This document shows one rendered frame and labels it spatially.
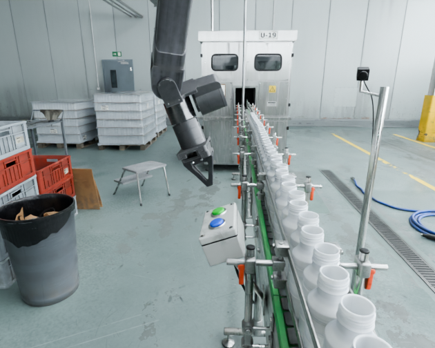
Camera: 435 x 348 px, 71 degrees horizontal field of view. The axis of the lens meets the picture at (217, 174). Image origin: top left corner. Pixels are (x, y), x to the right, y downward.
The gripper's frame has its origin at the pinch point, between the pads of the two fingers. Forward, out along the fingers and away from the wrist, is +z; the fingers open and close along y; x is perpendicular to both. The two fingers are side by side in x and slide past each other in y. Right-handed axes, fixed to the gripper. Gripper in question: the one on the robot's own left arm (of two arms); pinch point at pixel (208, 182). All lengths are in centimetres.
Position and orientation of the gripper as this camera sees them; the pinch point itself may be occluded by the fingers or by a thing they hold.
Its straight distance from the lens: 68.6
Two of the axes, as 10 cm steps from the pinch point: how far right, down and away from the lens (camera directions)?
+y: 0.6, -2.9, 9.5
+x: -9.4, 3.2, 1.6
